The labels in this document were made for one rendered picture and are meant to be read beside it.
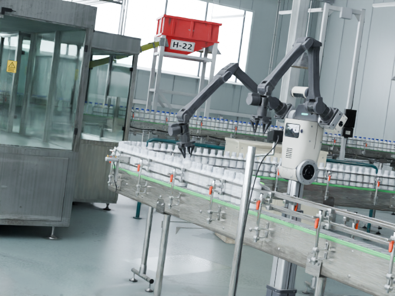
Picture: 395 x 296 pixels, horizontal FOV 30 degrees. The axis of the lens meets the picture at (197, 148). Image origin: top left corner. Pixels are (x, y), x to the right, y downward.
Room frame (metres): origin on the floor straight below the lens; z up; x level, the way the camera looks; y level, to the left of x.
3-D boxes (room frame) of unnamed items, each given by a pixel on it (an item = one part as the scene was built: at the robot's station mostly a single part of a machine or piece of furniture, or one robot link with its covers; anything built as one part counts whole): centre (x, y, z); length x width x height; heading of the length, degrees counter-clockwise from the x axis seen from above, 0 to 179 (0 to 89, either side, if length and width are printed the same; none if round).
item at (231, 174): (4.04, -0.21, 1.08); 0.06 x 0.06 x 0.17
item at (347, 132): (10.60, -2.09, 1.55); 0.17 x 0.15 x 0.42; 103
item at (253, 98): (4.12, -0.30, 1.60); 0.12 x 0.09 x 0.12; 121
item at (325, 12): (10.51, -1.56, 2.05); 0.09 x 0.09 x 2.30; 31
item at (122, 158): (5.12, 0.53, 0.96); 0.23 x 0.10 x 0.27; 121
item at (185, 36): (11.35, 0.39, 1.40); 0.92 x 0.72 x 2.80; 103
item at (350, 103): (10.63, -2.10, 2.05); 0.09 x 0.09 x 2.30; 31
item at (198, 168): (4.35, -0.02, 1.08); 0.06 x 0.06 x 0.17
